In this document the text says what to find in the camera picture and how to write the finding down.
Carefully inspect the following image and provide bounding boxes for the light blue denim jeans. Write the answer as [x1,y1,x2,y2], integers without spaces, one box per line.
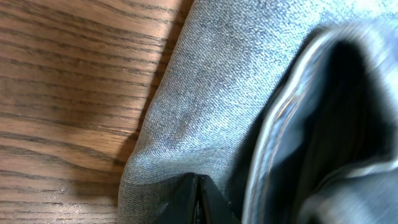
[118,0,397,223]

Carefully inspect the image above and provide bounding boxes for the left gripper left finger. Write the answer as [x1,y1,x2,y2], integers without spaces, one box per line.
[155,173,198,224]

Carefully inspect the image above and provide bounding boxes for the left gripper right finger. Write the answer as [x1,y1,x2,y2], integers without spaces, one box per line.
[198,175,241,224]

